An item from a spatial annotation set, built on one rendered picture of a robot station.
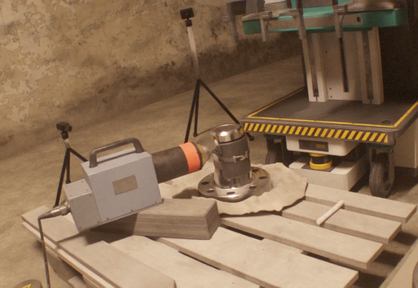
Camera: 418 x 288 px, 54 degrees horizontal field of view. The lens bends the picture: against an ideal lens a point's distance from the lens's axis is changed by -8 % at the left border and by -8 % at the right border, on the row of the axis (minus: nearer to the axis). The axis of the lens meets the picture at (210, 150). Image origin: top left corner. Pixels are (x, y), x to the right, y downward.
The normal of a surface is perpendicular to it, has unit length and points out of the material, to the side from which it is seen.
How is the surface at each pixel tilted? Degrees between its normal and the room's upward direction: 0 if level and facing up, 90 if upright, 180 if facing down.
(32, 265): 0
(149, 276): 0
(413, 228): 0
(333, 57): 90
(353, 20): 90
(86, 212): 90
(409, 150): 90
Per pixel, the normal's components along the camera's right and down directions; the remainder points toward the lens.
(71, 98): 0.69, 0.13
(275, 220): -0.16, -0.93
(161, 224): -0.35, 0.36
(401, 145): -0.64, 0.35
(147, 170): 0.43, 0.22
